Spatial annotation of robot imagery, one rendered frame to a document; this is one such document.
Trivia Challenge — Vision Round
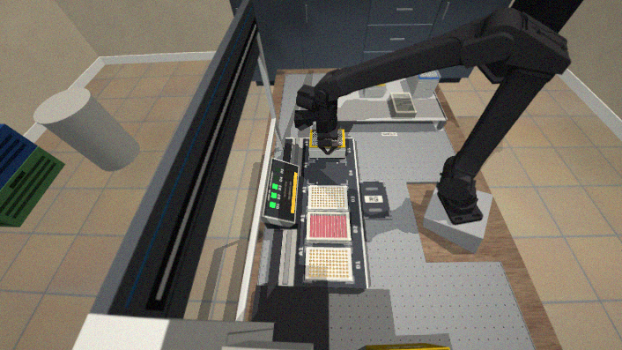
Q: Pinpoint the yellow open-top bin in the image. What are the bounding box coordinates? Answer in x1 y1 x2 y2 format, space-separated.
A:
366 343 450 350

